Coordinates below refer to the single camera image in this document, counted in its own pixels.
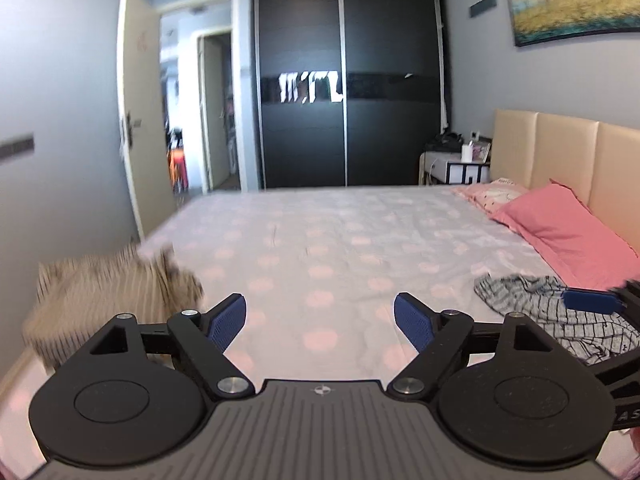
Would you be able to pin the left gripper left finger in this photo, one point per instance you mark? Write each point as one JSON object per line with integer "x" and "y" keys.
{"x": 134, "y": 392}

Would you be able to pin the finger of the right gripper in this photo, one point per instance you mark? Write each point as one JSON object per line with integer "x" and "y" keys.
{"x": 594, "y": 301}

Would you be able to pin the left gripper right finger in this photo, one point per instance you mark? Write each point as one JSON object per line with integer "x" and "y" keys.
{"x": 505, "y": 392}

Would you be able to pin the person's left hand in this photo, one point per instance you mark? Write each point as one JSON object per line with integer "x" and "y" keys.
{"x": 634, "y": 437}

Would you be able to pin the grey checked garment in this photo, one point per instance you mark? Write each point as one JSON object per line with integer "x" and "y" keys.
{"x": 590, "y": 337}

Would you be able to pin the olive striped folded top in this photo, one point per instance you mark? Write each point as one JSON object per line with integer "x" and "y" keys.
{"x": 77, "y": 296}

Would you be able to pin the beige padded headboard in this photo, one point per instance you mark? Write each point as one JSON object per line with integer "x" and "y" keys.
{"x": 598, "y": 161}

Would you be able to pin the patterned light pink pillow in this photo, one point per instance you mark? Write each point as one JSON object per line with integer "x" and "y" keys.
{"x": 491, "y": 196}

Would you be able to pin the white cup on nightstand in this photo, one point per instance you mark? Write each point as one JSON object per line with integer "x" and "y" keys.
{"x": 467, "y": 153}

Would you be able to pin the white bedside table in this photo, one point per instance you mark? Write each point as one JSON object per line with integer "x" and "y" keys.
{"x": 439, "y": 168}

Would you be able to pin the black bag on nightstand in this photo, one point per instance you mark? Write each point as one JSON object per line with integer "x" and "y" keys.
{"x": 447, "y": 142}

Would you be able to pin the framed landscape painting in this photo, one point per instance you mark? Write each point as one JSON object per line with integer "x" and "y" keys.
{"x": 540, "y": 21}

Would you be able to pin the black sliding wardrobe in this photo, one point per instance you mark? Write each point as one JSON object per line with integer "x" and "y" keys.
{"x": 348, "y": 92}

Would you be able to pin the cream bedroom door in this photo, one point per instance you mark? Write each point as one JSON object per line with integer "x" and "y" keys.
{"x": 142, "y": 133}

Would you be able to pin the pink picture frame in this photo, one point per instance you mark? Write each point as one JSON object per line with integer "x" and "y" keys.
{"x": 481, "y": 151}

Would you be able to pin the grey wall speaker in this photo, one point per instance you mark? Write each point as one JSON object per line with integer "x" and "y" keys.
{"x": 481, "y": 7}

